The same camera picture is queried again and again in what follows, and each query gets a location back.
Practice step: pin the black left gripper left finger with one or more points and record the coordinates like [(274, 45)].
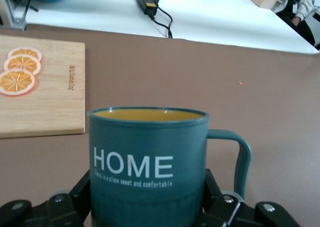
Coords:
[(62, 209)]

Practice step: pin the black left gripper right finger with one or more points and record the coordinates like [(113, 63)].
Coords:
[(232, 212)]

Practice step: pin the teal mug with yellow inside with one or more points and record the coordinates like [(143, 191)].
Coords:
[(145, 149)]

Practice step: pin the bamboo cutting board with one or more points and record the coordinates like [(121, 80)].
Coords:
[(57, 107)]

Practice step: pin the orange slice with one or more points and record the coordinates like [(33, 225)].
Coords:
[(25, 52), (23, 64), (16, 83)]

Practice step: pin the person in grey jacket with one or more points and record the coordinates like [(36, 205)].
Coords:
[(307, 2)]

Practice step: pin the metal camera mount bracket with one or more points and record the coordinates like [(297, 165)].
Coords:
[(15, 17)]

